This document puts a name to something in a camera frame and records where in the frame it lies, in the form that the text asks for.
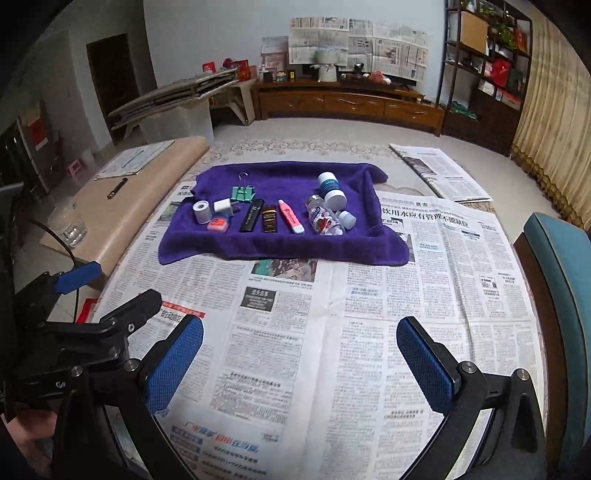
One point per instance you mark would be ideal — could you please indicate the dark brown lighter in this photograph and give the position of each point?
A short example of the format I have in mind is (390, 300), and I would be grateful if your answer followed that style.
(269, 220)

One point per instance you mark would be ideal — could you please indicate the red gift boxes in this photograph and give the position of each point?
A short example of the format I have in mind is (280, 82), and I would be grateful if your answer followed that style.
(235, 68)

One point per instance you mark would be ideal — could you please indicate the white tape roll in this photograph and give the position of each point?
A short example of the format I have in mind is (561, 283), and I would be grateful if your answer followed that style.
(202, 213)

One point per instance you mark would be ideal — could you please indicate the glass cup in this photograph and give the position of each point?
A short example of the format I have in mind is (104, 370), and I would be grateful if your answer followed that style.
(69, 228)

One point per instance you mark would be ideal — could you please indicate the purple towel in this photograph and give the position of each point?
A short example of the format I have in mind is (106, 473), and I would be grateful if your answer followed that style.
(277, 250)

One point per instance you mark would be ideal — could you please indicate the folded newspaper stack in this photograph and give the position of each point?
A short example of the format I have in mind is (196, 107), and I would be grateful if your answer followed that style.
(438, 170)

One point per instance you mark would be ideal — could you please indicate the green binder clip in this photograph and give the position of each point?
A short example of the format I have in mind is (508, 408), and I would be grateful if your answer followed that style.
(244, 194)

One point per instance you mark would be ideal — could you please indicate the large white blue bottle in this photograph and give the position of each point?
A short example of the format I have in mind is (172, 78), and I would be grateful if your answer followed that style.
(331, 189)

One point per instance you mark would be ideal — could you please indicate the black lighter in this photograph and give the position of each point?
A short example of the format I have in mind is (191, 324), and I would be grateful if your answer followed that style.
(251, 216)

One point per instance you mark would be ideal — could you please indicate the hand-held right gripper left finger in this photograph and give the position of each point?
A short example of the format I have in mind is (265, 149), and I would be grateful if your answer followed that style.
(178, 364)

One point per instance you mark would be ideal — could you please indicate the newspaper with bold headline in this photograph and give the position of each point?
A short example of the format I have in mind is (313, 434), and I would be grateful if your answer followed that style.
(438, 286)

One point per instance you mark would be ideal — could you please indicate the beige bench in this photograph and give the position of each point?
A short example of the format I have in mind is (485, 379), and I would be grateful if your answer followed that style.
(138, 198)

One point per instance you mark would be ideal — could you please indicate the clear plastic storage box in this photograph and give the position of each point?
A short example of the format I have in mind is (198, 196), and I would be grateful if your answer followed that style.
(180, 122)

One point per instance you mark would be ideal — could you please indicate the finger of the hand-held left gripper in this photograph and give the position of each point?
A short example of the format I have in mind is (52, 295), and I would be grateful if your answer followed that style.
(134, 310)
(76, 278)

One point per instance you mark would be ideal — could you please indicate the white charger plug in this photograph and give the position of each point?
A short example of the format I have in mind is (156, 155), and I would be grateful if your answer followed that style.
(224, 206)

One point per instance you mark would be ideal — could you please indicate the dark open shelf unit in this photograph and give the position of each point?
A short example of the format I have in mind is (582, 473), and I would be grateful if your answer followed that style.
(489, 78)

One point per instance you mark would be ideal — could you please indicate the newspaper with photo prints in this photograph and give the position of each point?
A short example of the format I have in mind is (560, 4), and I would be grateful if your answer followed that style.
(258, 369)

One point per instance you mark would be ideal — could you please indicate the pink stool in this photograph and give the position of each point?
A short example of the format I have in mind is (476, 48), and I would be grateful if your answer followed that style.
(75, 169)

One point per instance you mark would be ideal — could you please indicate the beige curtain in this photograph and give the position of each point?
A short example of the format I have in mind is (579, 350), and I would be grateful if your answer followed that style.
(554, 134)

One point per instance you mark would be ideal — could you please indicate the wooden cabinet with drawers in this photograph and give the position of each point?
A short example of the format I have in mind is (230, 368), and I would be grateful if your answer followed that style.
(351, 104)

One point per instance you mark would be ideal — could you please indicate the white plastic stool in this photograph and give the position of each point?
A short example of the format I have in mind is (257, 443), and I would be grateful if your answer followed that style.
(233, 104)

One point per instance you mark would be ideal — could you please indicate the stack of folded cardboard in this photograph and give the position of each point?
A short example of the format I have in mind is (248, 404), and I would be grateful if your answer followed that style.
(175, 94)

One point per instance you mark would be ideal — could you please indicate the clear printed bottle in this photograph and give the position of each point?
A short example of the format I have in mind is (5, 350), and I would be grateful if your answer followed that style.
(323, 219)

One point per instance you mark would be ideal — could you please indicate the dark wooden door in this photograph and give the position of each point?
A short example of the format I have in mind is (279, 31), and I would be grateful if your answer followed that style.
(115, 87)

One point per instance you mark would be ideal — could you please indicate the pink eraser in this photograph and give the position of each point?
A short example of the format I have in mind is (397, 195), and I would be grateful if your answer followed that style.
(218, 225)

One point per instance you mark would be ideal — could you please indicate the person's left hand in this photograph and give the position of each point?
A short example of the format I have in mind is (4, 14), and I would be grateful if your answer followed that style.
(27, 428)

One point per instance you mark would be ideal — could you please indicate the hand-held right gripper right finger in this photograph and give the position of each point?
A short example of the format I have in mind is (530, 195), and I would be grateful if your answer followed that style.
(425, 364)

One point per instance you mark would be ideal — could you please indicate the hanging newspaper sheets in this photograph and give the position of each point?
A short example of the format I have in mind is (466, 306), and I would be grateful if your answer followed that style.
(369, 44)

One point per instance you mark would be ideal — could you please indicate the dark pen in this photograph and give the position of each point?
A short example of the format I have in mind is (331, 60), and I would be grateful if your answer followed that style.
(117, 188)

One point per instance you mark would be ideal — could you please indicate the blue chair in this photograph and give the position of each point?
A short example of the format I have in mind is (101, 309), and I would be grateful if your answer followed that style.
(561, 295)

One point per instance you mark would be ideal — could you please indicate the pink highlighter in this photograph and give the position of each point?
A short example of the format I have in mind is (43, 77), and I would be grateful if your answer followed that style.
(291, 217)

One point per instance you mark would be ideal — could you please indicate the small newspaper sheet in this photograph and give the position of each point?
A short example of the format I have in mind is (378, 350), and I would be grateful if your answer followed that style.
(134, 159)

